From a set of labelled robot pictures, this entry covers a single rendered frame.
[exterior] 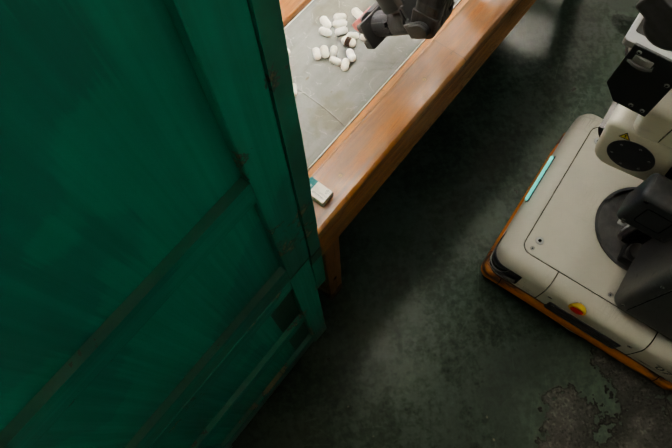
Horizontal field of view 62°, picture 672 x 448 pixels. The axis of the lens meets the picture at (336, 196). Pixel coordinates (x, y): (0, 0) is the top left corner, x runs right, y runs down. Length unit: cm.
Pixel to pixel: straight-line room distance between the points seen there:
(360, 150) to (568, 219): 80
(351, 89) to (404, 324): 87
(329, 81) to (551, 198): 82
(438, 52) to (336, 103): 27
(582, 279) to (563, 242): 12
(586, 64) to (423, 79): 123
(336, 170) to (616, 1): 178
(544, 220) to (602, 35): 104
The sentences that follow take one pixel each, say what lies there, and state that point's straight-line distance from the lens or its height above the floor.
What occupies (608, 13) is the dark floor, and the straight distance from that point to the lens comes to 268.
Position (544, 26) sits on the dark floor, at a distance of 254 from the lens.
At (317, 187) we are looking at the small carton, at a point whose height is 79.
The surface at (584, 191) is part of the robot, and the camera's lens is 187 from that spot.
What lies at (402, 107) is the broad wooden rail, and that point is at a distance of 131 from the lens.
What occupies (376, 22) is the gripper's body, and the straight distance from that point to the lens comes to 127.
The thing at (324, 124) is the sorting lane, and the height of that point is 74.
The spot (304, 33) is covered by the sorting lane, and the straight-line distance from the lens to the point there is 146.
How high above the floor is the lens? 188
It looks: 68 degrees down
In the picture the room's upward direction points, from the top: 4 degrees counter-clockwise
